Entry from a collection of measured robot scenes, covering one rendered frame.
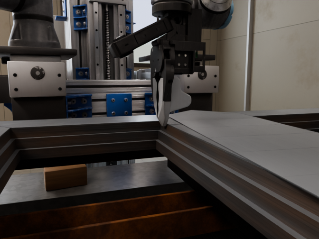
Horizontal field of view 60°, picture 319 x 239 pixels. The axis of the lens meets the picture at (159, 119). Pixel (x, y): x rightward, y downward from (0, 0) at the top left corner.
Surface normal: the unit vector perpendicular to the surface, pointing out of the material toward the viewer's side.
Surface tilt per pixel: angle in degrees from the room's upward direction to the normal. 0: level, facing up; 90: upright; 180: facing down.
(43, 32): 72
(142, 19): 90
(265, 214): 0
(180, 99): 93
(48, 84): 90
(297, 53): 90
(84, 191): 0
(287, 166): 0
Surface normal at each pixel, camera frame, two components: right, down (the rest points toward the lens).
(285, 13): -0.91, 0.06
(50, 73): 0.40, 0.13
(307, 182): 0.00, -0.99
